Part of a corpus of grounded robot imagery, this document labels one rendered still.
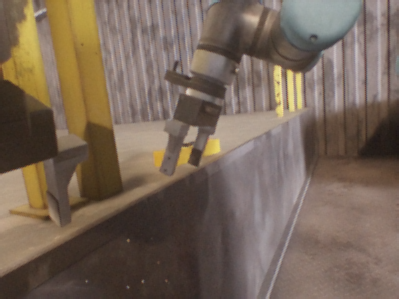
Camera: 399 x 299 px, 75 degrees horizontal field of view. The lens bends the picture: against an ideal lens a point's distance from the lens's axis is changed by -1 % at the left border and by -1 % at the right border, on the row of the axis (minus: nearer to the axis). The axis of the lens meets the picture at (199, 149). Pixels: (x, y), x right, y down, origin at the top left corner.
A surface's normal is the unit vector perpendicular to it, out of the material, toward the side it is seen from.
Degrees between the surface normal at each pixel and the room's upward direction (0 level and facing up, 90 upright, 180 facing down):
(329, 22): 95
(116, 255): 90
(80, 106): 90
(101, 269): 90
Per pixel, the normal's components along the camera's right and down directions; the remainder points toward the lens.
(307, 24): -0.13, 0.26
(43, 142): 0.77, 0.40
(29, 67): 0.88, -0.02
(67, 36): -0.47, 0.18
